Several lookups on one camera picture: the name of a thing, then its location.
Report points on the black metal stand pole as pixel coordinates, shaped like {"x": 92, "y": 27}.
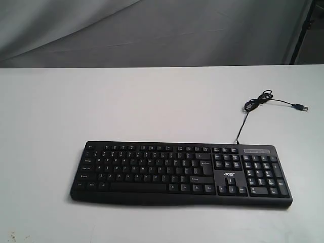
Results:
{"x": 309, "y": 46}

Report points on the black acer keyboard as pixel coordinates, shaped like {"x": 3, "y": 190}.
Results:
{"x": 176, "y": 174}

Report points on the grey backdrop cloth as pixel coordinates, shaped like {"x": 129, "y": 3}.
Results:
{"x": 73, "y": 34}

